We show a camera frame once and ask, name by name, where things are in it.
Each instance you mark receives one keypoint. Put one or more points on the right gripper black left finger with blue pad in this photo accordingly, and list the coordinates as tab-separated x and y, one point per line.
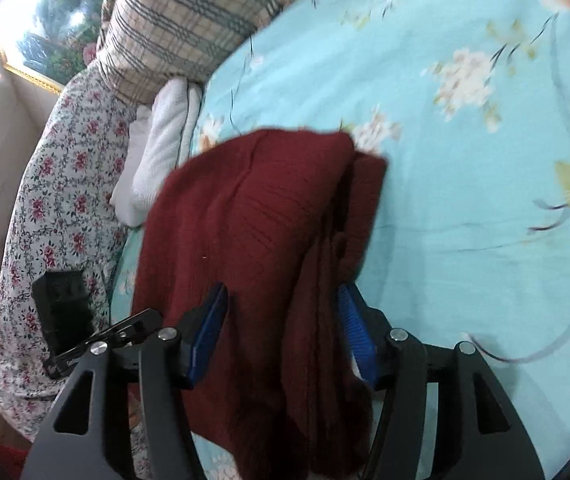
200	329

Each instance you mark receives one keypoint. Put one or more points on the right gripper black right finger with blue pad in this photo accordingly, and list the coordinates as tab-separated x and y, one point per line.
366	330

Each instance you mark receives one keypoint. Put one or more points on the dark red knit sweater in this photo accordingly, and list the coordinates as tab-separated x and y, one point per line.
283	219

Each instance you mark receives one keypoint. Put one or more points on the person's left hand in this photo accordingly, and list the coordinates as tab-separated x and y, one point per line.
134	412

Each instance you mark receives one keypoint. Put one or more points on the white red floral quilt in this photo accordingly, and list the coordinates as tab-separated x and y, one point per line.
61	221

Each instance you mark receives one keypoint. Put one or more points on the red sleeve with yellow cuff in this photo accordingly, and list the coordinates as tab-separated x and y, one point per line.
12	461

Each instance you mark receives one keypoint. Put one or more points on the white folded towel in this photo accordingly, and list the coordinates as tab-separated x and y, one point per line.
159	141

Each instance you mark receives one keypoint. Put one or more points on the light blue floral bed sheet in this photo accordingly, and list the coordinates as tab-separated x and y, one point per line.
468	102

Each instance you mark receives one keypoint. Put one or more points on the framed landscape painting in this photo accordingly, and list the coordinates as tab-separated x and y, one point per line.
48	42

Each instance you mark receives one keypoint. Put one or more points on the beige plaid pillow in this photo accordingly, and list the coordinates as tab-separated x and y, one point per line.
145	43

